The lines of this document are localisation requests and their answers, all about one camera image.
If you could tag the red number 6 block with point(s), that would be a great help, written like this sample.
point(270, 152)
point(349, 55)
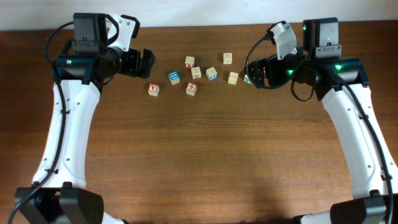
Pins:
point(191, 89)

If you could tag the blue letter H block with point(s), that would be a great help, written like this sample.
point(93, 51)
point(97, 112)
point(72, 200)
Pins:
point(174, 77)

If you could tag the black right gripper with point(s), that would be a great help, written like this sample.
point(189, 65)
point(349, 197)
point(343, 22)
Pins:
point(267, 64)

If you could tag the red letter A block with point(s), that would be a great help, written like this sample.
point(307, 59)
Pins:
point(153, 89)

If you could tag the plain K wooden block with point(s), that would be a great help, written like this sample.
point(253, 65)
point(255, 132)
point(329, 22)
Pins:
point(196, 72)

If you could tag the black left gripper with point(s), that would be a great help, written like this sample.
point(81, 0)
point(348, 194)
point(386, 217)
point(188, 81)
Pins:
point(134, 70)

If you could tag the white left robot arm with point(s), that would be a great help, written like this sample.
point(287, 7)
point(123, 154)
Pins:
point(99, 50)

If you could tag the yellow wooden block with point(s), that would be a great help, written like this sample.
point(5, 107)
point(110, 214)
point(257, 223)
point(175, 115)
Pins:
point(233, 78)

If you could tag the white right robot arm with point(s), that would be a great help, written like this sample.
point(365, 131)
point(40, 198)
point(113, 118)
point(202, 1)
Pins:
point(342, 85)

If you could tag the green wooden block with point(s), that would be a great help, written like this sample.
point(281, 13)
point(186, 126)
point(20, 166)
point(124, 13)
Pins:
point(247, 79)

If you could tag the red X wooden block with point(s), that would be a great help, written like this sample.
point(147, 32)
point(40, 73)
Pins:
point(189, 62)

